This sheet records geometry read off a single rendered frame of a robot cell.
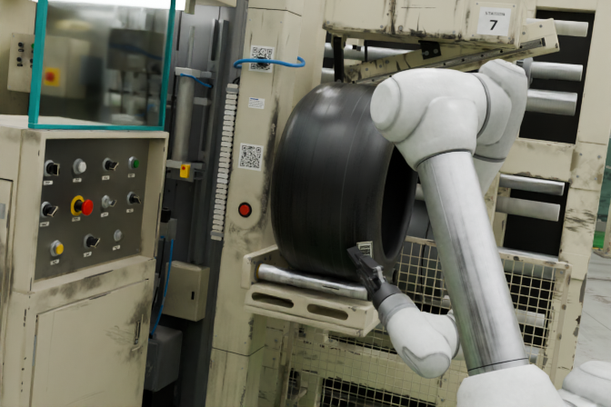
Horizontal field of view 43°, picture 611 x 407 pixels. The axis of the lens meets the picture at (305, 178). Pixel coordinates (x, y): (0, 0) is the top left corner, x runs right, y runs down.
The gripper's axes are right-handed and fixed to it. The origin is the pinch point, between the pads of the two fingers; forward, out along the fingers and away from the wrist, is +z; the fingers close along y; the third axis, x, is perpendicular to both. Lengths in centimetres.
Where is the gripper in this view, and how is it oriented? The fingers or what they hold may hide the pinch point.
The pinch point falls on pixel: (357, 257)
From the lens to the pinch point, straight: 199.0
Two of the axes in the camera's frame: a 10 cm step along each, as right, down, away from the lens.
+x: 9.3, -2.6, 2.6
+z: -3.6, -4.9, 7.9
